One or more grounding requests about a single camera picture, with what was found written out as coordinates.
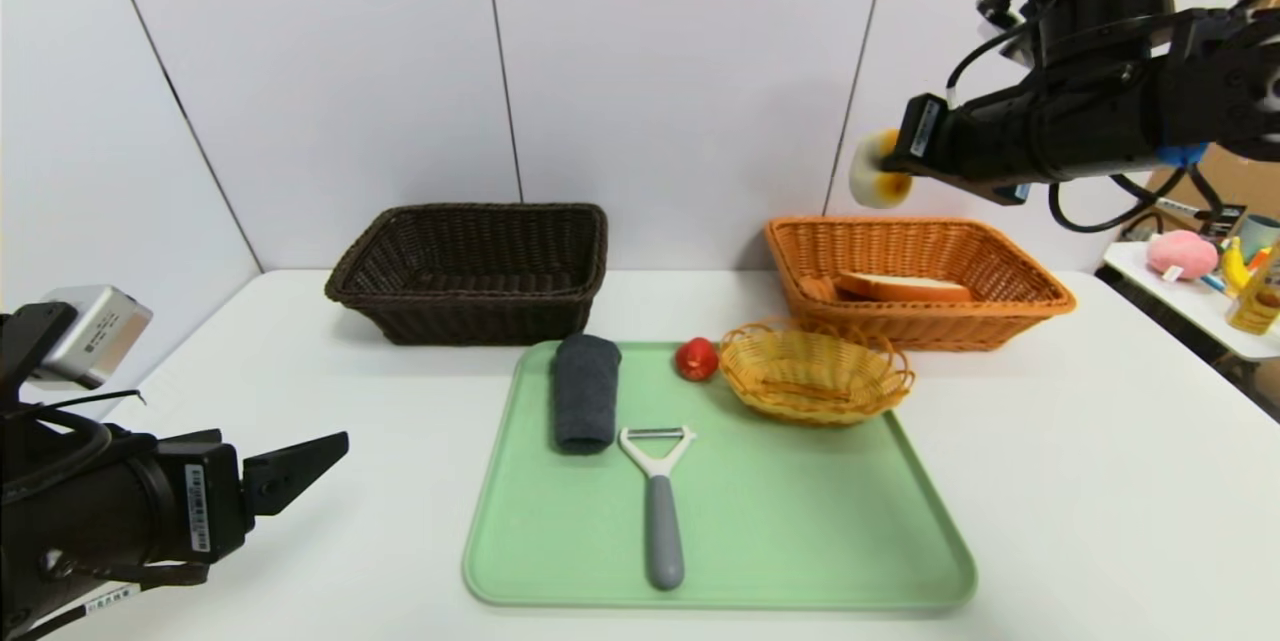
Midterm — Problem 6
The yellow banana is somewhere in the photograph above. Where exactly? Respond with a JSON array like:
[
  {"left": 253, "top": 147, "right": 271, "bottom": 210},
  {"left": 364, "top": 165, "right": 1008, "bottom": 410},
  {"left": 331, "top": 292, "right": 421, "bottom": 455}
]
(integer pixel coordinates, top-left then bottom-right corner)
[{"left": 1220, "top": 236, "right": 1256, "bottom": 294}]

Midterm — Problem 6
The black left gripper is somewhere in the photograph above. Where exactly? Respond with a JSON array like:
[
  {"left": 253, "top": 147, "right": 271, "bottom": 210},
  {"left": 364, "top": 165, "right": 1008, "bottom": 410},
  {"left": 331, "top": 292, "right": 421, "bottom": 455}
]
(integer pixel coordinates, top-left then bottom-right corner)
[{"left": 13, "top": 428, "right": 350, "bottom": 620}]

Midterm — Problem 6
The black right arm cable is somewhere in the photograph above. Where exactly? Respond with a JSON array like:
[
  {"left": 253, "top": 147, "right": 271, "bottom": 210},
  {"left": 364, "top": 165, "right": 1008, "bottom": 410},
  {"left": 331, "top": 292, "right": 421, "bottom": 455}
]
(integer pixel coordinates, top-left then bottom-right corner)
[{"left": 1048, "top": 166, "right": 1216, "bottom": 234}]

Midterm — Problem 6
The small black card box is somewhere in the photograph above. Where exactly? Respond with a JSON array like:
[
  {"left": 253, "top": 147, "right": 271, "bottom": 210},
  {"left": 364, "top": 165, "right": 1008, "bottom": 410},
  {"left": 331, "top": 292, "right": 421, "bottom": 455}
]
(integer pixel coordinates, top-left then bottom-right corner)
[{"left": 1200, "top": 206, "right": 1248, "bottom": 242}]

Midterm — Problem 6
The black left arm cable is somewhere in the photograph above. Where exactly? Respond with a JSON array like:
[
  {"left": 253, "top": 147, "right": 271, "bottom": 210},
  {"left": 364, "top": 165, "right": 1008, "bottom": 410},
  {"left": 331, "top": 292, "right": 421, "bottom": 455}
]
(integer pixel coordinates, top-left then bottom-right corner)
[{"left": 0, "top": 406, "right": 111, "bottom": 482}]

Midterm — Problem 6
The large orange wicker basket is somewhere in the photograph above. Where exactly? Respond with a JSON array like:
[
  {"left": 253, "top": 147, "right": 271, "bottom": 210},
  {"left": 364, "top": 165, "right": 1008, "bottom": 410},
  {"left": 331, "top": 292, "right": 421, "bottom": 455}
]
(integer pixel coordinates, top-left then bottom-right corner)
[{"left": 765, "top": 216, "right": 1079, "bottom": 353}]

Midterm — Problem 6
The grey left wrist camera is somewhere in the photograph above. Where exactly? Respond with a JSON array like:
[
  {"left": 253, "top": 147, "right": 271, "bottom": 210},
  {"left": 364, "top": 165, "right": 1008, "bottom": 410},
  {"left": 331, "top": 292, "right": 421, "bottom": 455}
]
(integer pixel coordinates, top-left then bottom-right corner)
[{"left": 35, "top": 285, "right": 154, "bottom": 390}]

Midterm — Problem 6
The teal cup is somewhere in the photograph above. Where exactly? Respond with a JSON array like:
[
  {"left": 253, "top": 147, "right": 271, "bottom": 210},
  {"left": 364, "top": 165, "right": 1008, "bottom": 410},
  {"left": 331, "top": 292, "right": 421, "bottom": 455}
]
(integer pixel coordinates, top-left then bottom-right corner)
[{"left": 1237, "top": 214, "right": 1280, "bottom": 262}]

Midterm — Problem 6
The white peeler with grey handle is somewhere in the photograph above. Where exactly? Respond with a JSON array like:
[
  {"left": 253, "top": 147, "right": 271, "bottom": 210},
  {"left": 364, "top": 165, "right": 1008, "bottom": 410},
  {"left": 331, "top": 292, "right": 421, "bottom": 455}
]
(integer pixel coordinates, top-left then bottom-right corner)
[{"left": 618, "top": 426, "right": 698, "bottom": 593}]

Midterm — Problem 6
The small red tomato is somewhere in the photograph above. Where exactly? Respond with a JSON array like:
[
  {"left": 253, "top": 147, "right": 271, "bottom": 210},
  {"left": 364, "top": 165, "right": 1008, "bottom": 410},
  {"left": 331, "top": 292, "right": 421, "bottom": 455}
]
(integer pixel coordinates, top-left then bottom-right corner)
[{"left": 675, "top": 337, "right": 721, "bottom": 383}]

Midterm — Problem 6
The white side table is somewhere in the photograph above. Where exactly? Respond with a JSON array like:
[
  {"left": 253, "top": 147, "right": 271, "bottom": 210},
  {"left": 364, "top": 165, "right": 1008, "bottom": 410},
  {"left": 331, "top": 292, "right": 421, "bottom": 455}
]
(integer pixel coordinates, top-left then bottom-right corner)
[{"left": 1095, "top": 239, "right": 1280, "bottom": 362}]

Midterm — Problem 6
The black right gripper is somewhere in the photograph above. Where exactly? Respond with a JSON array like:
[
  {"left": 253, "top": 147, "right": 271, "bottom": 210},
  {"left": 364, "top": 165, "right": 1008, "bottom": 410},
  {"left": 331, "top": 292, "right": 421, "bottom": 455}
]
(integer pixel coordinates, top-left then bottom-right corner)
[{"left": 872, "top": 92, "right": 1021, "bottom": 206}]

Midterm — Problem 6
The white bun with orange top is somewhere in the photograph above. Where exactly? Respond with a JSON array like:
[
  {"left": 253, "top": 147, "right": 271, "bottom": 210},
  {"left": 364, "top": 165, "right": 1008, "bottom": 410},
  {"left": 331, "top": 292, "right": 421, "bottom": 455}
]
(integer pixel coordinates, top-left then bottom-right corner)
[{"left": 849, "top": 128, "right": 914, "bottom": 211}]

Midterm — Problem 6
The large dark brown wicker basket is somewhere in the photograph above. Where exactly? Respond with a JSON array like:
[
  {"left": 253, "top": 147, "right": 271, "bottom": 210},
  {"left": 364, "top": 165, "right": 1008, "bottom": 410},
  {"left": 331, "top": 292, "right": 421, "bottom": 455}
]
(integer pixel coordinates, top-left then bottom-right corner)
[{"left": 324, "top": 202, "right": 610, "bottom": 346}]

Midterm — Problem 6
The pink plush toy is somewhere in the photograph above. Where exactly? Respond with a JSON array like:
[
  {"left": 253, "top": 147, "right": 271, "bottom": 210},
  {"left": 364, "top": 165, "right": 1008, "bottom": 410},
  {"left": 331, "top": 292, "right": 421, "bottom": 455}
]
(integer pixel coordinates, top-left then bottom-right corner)
[{"left": 1146, "top": 229, "right": 1221, "bottom": 282}]

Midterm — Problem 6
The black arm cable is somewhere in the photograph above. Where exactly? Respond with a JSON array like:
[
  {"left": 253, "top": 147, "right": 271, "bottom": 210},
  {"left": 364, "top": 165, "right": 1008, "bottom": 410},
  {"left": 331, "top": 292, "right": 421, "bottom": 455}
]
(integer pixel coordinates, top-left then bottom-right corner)
[
  {"left": 1048, "top": 166, "right": 1216, "bottom": 234},
  {"left": 0, "top": 406, "right": 111, "bottom": 482}
]

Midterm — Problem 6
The dark grey towel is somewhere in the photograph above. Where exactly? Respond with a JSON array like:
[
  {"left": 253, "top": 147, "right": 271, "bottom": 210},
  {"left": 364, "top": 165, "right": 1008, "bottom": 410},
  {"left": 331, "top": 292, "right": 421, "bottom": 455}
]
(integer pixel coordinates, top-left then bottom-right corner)
[{"left": 552, "top": 333, "right": 623, "bottom": 456}]

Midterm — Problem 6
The yellow drink bottle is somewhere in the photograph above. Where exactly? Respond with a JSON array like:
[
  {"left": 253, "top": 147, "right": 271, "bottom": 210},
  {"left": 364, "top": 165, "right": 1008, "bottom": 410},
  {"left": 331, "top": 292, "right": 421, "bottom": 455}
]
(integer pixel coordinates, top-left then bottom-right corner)
[{"left": 1226, "top": 251, "right": 1280, "bottom": 336}]

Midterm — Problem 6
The light green plastic tray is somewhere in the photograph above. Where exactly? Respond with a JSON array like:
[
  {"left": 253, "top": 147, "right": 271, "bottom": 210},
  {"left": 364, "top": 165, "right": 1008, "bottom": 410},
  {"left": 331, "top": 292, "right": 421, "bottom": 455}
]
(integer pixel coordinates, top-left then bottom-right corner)
[{"left": 462, "top": 339, "right": 979, "bottom": 612}]

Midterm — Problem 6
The white bread slice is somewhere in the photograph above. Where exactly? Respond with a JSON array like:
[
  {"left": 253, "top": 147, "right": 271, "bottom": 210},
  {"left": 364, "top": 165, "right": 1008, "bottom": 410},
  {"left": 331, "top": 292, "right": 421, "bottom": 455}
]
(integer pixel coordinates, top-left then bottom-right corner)
[{"left": 835, "top": 269, "right": 973, "bottom": 303}]

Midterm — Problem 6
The small yellow wicker basket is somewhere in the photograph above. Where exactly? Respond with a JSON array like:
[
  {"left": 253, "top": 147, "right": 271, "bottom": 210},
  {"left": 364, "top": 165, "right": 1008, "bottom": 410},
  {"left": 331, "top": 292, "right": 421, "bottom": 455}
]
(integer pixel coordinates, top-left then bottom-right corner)
[{"left": 719, "top": 317, "right": 916, "bottom": 427}]

